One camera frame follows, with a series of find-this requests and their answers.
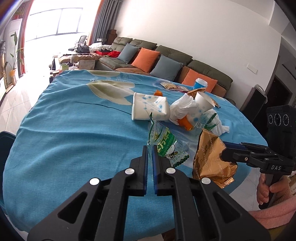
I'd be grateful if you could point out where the orange cushion far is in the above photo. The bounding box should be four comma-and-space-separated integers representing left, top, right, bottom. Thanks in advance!
131, 48, 160, 73

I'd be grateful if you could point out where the grey-blue cushion near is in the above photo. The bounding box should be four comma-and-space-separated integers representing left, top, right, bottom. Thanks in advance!
150, 55, 183, 81

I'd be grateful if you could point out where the tall potted plant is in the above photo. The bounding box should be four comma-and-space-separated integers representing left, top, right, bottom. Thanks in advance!
4, 31, 23, 86

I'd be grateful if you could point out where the crumpled white tissue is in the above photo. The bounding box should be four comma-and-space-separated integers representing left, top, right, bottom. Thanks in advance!
202, 109, 230, 136

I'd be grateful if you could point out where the grey-blue cushion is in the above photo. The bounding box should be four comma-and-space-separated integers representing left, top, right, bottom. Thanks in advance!
117, 43, 139, 64
150, 55, 183, 81

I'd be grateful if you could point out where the clear cracker packet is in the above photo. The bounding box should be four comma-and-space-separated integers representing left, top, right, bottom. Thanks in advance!
160, 82, 179, 91

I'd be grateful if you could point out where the pink snack packet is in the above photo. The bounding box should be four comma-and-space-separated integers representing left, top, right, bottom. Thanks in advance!
178, 86, 189, 93

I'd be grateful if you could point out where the brown sofa seat pad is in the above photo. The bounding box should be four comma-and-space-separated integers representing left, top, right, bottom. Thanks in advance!
115, 67, 150, 76

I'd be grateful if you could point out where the orange cushion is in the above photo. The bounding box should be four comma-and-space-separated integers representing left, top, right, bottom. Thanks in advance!
182, 69, 218, 92
131, 48, 160, 73

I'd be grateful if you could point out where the right hand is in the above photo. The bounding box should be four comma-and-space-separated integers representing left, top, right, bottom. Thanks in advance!
256, 174, 292, 205

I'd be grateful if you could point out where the brown gold opened snack bag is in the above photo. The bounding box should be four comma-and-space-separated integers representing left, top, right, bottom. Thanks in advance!
187, 87, 221, 108

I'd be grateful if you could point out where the grey orange curtain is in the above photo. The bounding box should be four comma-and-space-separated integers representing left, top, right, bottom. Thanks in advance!
18, 0, 34, 77
88, 0, 123, 44

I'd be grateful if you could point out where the black office chair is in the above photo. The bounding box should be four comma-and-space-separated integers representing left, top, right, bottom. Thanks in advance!
68, 35, 87, 51

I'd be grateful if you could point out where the right grey orange curtain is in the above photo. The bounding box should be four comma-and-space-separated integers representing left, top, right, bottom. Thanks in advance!
88, 0, 123, 44

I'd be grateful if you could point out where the gold foil wrapper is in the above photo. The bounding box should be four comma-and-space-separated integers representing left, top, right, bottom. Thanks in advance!
192, 129, 238, 189

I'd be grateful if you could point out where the dark green sectional sofa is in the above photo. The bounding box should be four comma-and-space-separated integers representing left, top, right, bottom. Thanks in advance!
94, 37, 233, 97

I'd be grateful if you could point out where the flattened white paper cup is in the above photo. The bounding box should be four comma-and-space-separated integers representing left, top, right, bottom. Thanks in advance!
132, 92, 170, 121

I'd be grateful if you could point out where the crumpled tissue in cups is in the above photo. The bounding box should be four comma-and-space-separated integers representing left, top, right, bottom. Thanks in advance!
169, 94, 198, 125

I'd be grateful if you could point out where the green clear snack wrapper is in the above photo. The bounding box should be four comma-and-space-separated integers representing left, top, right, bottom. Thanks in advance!
147, 113, 206, 169

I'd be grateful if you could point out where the left grey orange curtain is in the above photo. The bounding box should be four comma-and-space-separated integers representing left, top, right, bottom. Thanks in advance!
18, 0, 34, 77

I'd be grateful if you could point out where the blue floral tablecloth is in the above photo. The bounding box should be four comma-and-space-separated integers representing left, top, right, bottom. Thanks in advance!
1, 70, 267, 240

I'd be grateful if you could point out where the orange cushion near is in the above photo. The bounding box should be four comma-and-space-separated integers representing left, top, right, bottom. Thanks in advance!
182, 69, 218, 92

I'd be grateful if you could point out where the dark blue chair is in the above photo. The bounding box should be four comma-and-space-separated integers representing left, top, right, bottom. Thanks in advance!
0, 131, 16, 210

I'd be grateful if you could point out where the orange peel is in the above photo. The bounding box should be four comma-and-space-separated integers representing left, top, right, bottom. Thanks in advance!
154, 90, 163, 96

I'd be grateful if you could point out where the blue paper cup with lid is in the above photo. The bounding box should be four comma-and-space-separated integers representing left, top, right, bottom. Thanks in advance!
193, 78, 208, 89

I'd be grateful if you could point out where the grey-blue cushion far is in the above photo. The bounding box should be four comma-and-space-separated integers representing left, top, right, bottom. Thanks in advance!
117, 43, 139, 64

